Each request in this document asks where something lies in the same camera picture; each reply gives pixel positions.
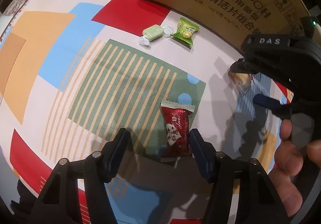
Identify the person right hand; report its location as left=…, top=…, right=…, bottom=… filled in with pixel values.
left=268, top=121, right=321, bottom=217

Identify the green snack packet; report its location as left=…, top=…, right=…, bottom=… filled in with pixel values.
left=171, top=17, right=200, bottom=46

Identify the pale green wrapped candy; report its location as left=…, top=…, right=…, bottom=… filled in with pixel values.
left=139, top=24, right=173, bottom=47

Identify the colourful patterned tablecloth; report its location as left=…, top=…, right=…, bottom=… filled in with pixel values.
left=1, top=0, right=291, bottom=223

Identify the yellow cake clear packet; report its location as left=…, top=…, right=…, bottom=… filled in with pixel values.
left=228, top=70, right=254, bottom=96

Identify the dark red snack packet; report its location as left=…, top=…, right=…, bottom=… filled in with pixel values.
left=160, top=100, right=195, bottom=163

